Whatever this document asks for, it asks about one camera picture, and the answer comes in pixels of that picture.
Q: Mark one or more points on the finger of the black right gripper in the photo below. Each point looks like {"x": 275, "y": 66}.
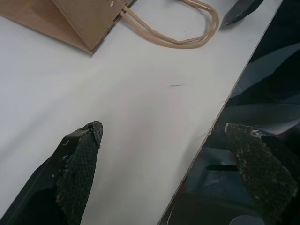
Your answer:
{"x": 236, "y": 11}

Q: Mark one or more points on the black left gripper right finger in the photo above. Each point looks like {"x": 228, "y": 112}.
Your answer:
{"x": 262, "y": 168}

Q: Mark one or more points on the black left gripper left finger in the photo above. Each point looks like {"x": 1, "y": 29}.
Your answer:
{"x": 70, "y": 173}

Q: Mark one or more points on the brown paper bag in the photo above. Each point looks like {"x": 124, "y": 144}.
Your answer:
{"x": 77, "y": 21}

